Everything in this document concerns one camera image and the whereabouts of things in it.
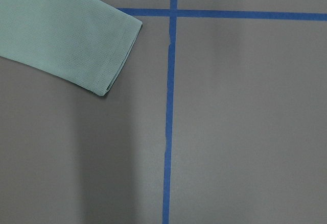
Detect olive green long-sleeve shirt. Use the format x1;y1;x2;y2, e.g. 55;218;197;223
1;0;142;96

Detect blue tape grid lines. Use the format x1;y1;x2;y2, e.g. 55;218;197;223
120;0;326;223

